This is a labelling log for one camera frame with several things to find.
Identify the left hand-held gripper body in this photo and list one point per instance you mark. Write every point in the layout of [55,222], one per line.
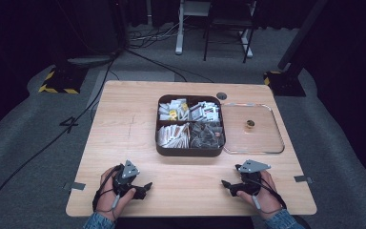
[124,184]

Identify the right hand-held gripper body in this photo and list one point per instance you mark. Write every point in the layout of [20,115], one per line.
[251,183]

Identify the person's left hand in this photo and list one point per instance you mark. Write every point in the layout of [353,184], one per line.
[106,202]

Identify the person's right hand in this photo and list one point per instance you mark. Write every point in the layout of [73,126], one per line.
[268,200]

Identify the clear lid with gold knob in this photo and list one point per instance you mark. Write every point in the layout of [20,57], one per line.
[257,140]

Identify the brown compartment box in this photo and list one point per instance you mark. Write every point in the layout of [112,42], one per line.
[189,152]

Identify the pile of dark clear packets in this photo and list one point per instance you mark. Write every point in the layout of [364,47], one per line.
[206,136]

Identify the person's dark clothing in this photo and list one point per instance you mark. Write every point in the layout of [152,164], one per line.
[184,223]

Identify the pile of white brown sachets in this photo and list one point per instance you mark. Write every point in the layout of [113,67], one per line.
[173,136]

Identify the pile of white red packets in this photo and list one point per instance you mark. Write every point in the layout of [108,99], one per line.
[205,111]

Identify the pile of white yellow packets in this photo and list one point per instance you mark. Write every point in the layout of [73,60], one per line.
[173,111]

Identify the round grey table grommet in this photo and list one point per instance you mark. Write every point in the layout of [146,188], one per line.
[221,95]

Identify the black yellow striped stand base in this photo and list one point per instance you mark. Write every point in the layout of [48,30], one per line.
[284,84]
[62,81]

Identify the grey flat stand foot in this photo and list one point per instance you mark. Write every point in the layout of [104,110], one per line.
[92,59]

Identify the white desk leg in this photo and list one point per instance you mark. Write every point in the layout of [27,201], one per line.
[180,31]
[247,41]

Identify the black slanted stand pole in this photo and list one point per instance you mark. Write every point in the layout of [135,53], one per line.
[301,35]

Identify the black metal chair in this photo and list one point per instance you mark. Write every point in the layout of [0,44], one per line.
[225,22]

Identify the grey metal table bracket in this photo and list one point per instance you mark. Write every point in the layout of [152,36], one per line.
[302,179]
[76,186]

